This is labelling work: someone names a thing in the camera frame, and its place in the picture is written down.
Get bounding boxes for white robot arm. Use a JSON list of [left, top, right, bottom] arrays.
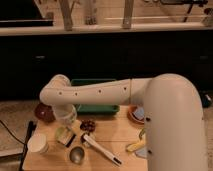
[[40, 74, 208, 171]]

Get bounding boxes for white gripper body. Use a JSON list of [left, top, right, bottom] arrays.
[[53, 104, 77, 127]]

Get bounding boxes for green cucumber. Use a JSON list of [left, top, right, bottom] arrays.
[[139, 128, 146, 140]]

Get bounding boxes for yellow banana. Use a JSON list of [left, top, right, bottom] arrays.
[[126, 140, 146, 152]]

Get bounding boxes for black clamp bar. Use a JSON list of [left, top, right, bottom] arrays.
[[18, 121, 36, 171]]

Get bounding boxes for green plastic tray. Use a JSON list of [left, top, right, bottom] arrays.
[[71, 78, 120, 115]]

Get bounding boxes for grey blue cloth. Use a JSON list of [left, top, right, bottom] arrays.
[[135, 147, 147, 159]]

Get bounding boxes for black cable left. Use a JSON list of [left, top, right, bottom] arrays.
[[0, 119, 26, 146]]

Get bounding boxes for orange plate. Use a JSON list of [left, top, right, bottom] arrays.
[[127, 106, 145, 125]]

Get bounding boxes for dark red bowl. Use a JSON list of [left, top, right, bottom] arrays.
[[34, 103, 55, 123]]

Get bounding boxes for white paper cup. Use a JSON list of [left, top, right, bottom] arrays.
[[27, 133, 48, 154]]

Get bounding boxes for green plastic cup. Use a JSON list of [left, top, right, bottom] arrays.
[[55, 130, 71, 145]]

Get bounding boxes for bunch of dark grapes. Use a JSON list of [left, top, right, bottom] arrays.
[[80, 120, 96, 132]]

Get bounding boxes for white handled brush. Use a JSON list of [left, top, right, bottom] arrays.
[[81, 133, 122, 166]]

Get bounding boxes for small metal bowl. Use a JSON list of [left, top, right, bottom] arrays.
[[69, 146, 85, 164]]

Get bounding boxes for dark blue device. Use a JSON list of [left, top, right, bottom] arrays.
[[201, 94, 212, 108]]

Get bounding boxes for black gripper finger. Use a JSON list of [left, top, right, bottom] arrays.
[[66, 134, 76, 148], [57, 127, 70, 137]]

